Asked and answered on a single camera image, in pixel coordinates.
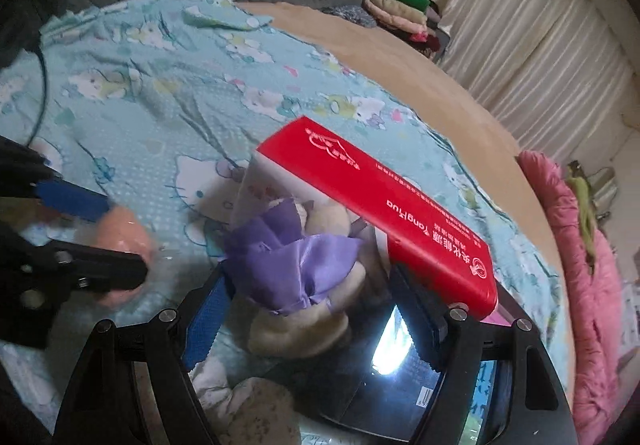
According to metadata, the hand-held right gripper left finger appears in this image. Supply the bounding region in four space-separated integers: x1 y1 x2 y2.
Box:
50 267 236 445

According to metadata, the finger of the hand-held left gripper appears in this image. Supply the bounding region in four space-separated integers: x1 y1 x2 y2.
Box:
0 222 150 351
0 135 112 224

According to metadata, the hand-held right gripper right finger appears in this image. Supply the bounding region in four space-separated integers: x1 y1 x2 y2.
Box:
391 264 581 445

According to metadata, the plush toy with purple dress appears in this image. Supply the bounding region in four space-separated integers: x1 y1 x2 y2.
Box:
220 197 371 358

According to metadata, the dark blue box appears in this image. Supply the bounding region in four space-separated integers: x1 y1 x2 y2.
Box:
295 295 506 443

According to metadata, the red and white box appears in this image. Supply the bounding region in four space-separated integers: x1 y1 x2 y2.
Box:
235 115 499 322

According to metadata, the light blue cartoon blanket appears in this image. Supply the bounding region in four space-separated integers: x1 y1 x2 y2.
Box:
0 0 571 445

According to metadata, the pink quilt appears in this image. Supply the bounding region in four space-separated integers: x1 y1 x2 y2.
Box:
515 150 640 436

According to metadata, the green cloth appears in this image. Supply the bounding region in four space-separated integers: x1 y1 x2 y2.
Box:
565 162 601 276

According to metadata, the tan bed mattress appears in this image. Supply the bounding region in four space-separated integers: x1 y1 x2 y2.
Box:
235 0 581 376

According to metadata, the cream curtain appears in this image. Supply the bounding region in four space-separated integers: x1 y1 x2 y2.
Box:
440 0 638 166

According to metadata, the stack of folded clothes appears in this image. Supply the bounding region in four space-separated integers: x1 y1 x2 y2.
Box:
362 0 443 58

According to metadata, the dark patterned cloth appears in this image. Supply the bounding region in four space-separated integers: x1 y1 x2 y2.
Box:
322 4 376 30

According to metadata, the black cable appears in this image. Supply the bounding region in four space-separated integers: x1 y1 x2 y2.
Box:
25 45 51 150

